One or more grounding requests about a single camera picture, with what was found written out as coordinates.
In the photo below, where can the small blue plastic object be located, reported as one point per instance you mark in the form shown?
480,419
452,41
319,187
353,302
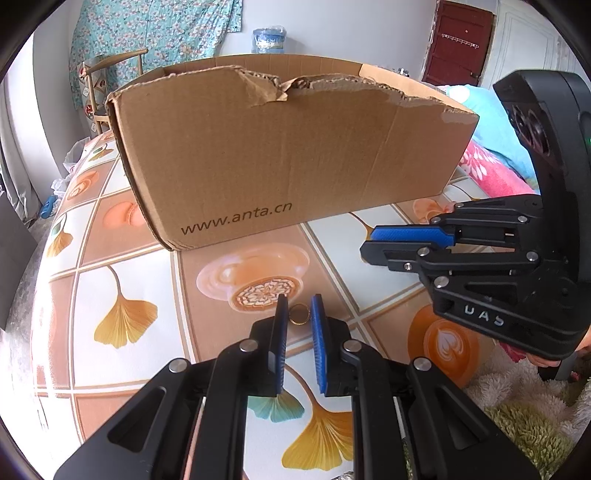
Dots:
48,207

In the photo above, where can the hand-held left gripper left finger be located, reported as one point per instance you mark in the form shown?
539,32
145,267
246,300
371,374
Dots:
280,350

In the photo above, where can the white panel door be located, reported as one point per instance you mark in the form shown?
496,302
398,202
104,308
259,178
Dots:
521,37

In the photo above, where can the green shaggy mat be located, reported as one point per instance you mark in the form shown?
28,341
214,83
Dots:
531,429

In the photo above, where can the blue pillow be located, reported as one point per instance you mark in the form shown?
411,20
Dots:
489,124

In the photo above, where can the person's right hand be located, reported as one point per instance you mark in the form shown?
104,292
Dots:
549,363

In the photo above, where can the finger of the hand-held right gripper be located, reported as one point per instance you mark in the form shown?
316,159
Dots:
401,258
406,234

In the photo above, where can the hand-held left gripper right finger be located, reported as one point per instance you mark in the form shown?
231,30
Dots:
318,346

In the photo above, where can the teal floral hanging cloth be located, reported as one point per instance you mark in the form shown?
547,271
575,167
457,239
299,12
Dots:
138,27

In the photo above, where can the clear plastic bag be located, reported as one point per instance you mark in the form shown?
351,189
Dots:
74,157

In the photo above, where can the wooden chair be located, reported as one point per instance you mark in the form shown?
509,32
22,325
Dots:
115,57

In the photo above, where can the white fluffy blanket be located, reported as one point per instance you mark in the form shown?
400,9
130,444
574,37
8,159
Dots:
503,383

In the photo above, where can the dark red door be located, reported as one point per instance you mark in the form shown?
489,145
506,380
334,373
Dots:
457,41

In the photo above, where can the pink floral blanket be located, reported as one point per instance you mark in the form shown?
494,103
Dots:
494,175

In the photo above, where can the brown cardboard box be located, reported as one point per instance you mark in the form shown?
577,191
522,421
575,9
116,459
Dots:
277,161

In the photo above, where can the blue water jug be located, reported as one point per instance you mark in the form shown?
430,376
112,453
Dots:
270,41

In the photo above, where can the ginkgo print table cover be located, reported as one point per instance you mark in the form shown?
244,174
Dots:
138,258

